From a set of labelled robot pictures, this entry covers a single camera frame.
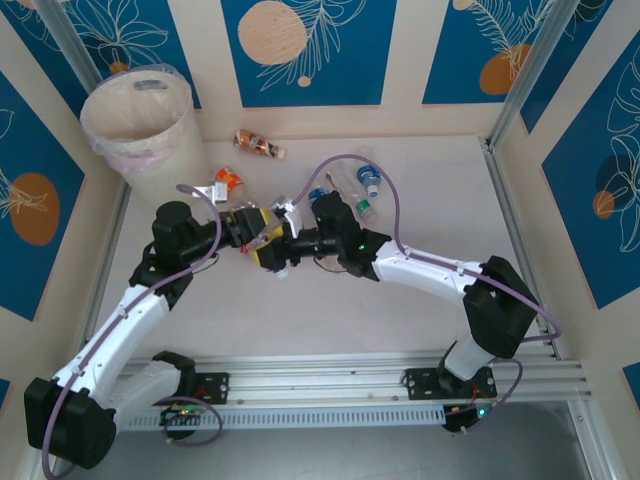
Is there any clear bottle green neck ring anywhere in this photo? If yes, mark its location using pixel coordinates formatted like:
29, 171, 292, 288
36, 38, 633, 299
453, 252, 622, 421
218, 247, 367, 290
232, 197, 291, 280

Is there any clear bottle green cap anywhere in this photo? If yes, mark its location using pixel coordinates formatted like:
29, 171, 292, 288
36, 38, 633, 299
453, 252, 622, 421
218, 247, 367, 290
332, 169, 380, 221

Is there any clear bottle blue label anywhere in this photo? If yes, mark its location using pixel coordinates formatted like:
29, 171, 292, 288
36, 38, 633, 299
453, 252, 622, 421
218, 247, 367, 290
355, 158, 384, 197

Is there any orange label plastic bottle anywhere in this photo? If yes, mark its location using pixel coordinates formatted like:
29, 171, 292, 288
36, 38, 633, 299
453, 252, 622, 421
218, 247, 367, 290
214, 167, 247, 201

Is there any brown patterned plastic bottle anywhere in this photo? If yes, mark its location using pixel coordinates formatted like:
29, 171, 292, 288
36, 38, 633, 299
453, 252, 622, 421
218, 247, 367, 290
233, 128, 289, 161

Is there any white plastic waste bin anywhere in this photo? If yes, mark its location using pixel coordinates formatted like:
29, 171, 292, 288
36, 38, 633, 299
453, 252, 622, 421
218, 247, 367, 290
79, 69, 211, 211

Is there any clear plastic bin liner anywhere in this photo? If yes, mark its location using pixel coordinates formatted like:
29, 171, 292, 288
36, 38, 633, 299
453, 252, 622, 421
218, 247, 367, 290
79, 63, 194, 174

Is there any small controller board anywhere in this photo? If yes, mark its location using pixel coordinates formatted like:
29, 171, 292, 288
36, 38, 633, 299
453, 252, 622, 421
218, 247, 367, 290
159, 405, 206, 426
442, 403, 496, 434

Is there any grey metal sheet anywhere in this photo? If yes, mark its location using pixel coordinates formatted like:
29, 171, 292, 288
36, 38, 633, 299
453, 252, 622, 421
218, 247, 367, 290
47, 402, 609, 480

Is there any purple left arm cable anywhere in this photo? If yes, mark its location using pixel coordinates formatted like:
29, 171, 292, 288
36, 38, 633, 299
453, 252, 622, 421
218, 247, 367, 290
42, 183, 225, 479

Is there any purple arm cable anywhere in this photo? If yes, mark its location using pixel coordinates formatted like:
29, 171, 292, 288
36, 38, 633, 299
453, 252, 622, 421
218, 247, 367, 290
42, 183, 225, 479
292, 155, 564, 436

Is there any thin black wire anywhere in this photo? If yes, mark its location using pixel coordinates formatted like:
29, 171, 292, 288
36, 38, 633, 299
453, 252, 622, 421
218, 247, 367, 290
312, 254, 351, 276

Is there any aluminium side rail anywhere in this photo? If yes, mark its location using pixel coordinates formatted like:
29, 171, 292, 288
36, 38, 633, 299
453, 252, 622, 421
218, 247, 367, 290
479, 137, 564, 361
69, 177, 134, 371

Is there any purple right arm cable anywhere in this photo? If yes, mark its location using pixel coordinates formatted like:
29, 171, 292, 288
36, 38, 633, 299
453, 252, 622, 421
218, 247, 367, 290
292, 155, 564, 436

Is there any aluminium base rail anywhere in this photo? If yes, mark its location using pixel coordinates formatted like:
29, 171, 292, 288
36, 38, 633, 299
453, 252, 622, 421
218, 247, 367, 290
44, 352, 594, 414

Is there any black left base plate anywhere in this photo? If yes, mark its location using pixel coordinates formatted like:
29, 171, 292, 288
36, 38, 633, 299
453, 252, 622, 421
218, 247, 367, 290
192, 372, 231, 405

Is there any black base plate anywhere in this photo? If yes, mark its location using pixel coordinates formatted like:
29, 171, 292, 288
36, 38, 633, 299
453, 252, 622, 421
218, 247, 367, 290
403, 367, 499, 401
192, 372, 231, 405

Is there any white slotted cable duct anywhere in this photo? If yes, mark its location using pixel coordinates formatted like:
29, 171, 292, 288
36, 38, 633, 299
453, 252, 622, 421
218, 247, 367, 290
63, 405, 447, 432

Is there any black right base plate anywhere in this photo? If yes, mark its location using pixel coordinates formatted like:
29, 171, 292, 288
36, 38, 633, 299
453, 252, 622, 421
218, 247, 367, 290
403, 367, 499, 401

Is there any aluminium frame post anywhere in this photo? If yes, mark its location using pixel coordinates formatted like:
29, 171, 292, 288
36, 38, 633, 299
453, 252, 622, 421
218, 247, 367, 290
487, 0, 576, 151
34, 0, 104, 94

